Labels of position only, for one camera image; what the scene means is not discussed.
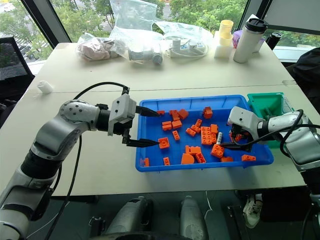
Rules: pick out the small white cylinder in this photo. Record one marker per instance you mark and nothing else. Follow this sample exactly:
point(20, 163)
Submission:
point(45, 87)

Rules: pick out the rounded orange toy brick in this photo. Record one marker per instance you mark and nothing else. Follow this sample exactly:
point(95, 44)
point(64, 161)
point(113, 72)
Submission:
point(187, 159)

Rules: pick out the square orange toy brick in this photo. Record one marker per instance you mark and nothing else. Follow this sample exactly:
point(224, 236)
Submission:
point(217, 151)

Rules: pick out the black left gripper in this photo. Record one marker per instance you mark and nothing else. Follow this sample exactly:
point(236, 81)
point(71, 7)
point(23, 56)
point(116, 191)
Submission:
point(126, 135)

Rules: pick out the white sneaker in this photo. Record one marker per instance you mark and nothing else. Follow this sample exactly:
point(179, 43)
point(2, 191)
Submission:
point(252, 211)

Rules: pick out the clear bag with power strip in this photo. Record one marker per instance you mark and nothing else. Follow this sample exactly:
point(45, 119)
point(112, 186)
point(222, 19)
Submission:
point(195, 32)

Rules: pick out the silver cylindrical battery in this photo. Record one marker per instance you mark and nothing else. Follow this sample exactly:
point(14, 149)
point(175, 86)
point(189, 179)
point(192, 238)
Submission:
point(219, 137)

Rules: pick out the black bottle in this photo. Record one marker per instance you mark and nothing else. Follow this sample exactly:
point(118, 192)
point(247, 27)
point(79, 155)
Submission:
point(273, 38)

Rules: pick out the grey rounded robot leg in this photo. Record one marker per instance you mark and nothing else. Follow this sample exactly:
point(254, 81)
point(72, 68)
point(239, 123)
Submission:
point(191, 217)
point(130, 215)

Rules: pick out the blue plastic bin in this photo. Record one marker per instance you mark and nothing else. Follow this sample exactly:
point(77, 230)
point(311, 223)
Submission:
point(155, 130)

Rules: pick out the long orange toy brick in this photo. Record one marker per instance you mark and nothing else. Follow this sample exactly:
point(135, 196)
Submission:
point(248, 158)

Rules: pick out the white power strip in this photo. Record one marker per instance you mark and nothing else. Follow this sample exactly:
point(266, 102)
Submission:
point(185, 48)

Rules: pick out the black office chair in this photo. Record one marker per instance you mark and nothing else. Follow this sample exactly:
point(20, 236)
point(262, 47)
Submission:
point(12, 65)

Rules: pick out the flat orange toy brick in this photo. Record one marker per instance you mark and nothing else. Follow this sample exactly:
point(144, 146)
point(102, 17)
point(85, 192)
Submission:
point(226, 159)

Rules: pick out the plastic bag with pink contents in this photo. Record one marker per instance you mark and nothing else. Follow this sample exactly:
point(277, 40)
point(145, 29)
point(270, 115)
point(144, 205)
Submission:
point(93, 50)

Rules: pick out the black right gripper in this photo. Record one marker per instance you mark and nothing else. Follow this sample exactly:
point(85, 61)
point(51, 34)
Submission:
point(236, 130)

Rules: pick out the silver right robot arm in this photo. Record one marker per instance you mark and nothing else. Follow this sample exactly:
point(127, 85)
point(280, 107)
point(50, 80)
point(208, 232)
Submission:
point(300, 140)

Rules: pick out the small orange toy brick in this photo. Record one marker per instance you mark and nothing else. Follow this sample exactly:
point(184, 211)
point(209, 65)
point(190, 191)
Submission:
point(187, 149)
point(198, 122)
point(176, 135)
point(146, 162)
point(161, 113)
point(166, 161)

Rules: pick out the purple crumpled bag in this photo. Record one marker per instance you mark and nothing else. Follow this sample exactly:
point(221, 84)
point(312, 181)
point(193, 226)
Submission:
point(237, 38)

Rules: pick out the large orange brick plate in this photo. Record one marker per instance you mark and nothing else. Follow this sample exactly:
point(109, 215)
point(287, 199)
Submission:
point(206, 135)

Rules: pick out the pale yellow plastic cup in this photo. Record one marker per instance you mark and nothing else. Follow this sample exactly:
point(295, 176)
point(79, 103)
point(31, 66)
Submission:
point(226, 31)

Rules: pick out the black window frame post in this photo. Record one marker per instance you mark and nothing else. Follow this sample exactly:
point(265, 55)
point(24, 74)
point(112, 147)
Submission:
point(47, 22)

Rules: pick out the green plastic bin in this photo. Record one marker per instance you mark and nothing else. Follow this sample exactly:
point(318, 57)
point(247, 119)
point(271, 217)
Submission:
point(260, 102)

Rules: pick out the large clear plastic bag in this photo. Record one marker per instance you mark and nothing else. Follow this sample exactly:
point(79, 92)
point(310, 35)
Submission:
point(135, 30)

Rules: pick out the black bag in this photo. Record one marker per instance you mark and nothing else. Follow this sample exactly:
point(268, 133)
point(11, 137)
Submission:
point(308, 75)

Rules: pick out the white tumbler with black lid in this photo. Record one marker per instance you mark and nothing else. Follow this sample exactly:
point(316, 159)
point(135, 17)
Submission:
point(247, 42)

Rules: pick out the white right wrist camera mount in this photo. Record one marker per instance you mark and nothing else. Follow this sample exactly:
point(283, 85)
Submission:
point(245, 116)

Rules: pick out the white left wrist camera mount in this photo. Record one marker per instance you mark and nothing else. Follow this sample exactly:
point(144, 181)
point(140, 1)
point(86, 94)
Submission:
point(122, 107)

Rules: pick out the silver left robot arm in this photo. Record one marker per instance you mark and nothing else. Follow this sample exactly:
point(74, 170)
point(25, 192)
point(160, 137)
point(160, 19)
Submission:
point(50, 135)

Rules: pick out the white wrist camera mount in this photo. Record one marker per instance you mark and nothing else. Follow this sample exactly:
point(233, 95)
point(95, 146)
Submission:
point(245, 116)
point(122, 107)

